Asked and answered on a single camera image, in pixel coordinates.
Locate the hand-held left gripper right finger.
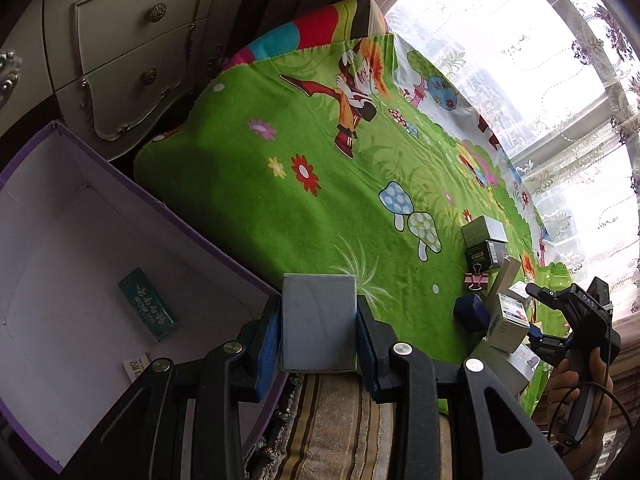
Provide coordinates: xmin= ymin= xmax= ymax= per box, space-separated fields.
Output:
xmin=355 ymin=297 xmax=576 ymax=480

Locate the cream ornate cabinet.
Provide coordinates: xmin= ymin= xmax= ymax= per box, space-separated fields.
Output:
xmin=0 ymin=0 xmax=241 ymax=161

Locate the large cream printed box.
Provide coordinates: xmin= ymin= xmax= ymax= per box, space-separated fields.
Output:
xmin=470 ymin=340 xmax=541 ymax=406

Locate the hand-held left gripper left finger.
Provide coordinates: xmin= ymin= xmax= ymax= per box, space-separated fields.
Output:
xmin=65 ymin=297 xmax=291 ymax=480

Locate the white lace curtain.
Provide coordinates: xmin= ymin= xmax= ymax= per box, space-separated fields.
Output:
xmin=385 ymin=0 xmax=640 ymax=321

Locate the cream cabinet drawer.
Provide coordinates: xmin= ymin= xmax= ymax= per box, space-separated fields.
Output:
xmin=74 ymin=0 xmax=211 ymax=68
xmin=56 ymin=20 xmax=207 ymax=141

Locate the small dark blue box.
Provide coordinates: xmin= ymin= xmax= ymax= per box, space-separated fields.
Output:
xmin=453 ymin=294 xmax=491 ymax=332

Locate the striped beige sofa cushion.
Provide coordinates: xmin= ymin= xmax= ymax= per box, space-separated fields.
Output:
xmin=255 ymin=372 xmax=453 ymax=480

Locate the dark green flat pack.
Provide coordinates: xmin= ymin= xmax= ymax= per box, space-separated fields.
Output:
xmin=117 ymin=268 xmax=180 ymax=343

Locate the pink binder clip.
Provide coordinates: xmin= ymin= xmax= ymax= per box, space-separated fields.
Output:
xmin=464 ymin=262 xmax=493 ymax=292

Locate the black cable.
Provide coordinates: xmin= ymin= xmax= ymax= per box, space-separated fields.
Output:
xmin=542 ymin=379 xmax=634 ymax=448

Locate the plain grey-blue box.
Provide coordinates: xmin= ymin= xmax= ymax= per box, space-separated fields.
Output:
xmin=280 ymin=273 xmax=358 ymax=373

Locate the colourful striped pillow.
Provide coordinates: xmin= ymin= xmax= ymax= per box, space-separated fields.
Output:
xmin=227 ymin=0 xmax=388 ymax=68

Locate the person's right hand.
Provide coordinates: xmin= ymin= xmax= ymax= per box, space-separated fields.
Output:
xmin=545 ymin=347 xmax=616 ymax=461

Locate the white barcode medicine box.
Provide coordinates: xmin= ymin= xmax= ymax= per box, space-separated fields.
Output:
xmin=486 ymin=292 xmax=531 ymax=353

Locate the small grey and white box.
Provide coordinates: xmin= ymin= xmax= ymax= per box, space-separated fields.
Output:
xmin=461 ymin=216 xmax=508 ymax=247

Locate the green cartoon printed blanket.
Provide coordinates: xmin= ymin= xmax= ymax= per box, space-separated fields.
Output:
xmin=132 ymin=35 xmax=576 ymax=416

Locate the white plastic holder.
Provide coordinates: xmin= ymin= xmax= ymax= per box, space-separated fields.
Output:
xmin=495 ymin=256 xmax=523 ymax=306

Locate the small black green box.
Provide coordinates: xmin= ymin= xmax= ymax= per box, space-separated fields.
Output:
xmin=465 ymin=240 xmax=512 ymax=273

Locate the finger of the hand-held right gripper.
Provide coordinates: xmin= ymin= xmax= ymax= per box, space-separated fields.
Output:
xmin=525 ymin=282 xmax=576 ymax=313
xmin=527 ymin=324 xmax=575 ymax=367

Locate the purple cardboard storage box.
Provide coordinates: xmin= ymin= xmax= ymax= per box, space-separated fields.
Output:
xmin=0 ymin=120 xmax=283 ymax=476

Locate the white pack with red label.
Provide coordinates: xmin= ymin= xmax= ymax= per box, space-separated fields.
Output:
xmin=121 ymin=352 xmax=151 ymax=386

